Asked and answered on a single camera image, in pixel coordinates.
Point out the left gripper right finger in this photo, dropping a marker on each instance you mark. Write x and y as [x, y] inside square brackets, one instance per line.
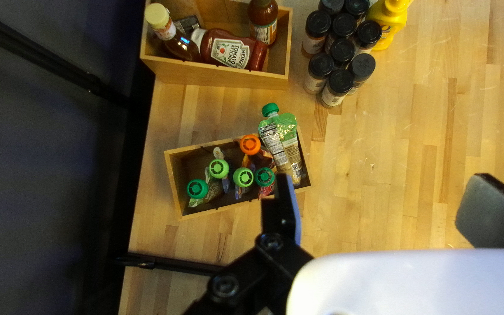
[497, 214]

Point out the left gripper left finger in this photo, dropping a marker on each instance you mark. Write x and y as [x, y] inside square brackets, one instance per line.
[278, 218]

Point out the red ketchup bottle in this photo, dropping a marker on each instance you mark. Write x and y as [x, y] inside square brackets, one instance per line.
[230, 50]

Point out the yellow mustard bottle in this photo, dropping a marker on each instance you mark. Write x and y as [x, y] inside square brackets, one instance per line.
[387, 22]

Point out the dark green cap food pouch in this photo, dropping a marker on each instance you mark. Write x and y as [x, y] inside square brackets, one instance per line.
[264, 176]
[197, 189]

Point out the light green cap food pouch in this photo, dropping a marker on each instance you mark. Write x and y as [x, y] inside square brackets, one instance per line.
[243, 177]
[218, 168]

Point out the clear green baby food pouch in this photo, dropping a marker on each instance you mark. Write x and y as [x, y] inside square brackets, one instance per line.
[285, 144]

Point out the orange cap baby food pouch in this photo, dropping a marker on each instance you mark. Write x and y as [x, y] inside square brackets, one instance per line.
[250, 144]

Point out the wooden box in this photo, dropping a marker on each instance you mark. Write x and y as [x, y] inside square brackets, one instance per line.
[172, 183]
[217, 76]

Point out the spice jar with black lid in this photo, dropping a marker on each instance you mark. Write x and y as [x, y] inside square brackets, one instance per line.
[331, 5]
[341, 50]
[339, 82]
[344, 25]
[357, 6]
[320, 65]
[361, 65]
[317, 24]
[368, 33]

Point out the brown sauce bottle yellow cap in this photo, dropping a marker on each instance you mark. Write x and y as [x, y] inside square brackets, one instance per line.
[177, 46]

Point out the brown sauce bottle orange label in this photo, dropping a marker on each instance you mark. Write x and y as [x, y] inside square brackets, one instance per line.
[263, 17]

